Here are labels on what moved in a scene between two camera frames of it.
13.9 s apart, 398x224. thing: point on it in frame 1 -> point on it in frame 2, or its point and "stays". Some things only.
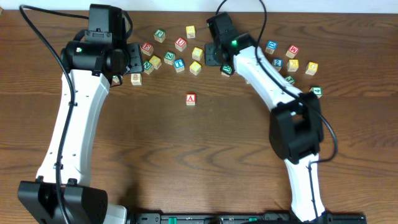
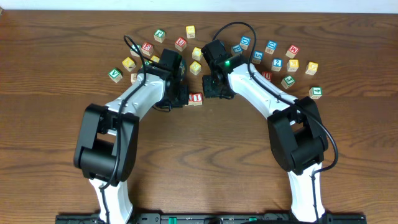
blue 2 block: (278, 63) stays
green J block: (160, 35) stays
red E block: (147, 49) stays
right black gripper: (209, 59) -> (208, 91)
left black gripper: (135, 55) -> (184, 99)
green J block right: (290, 79) stays
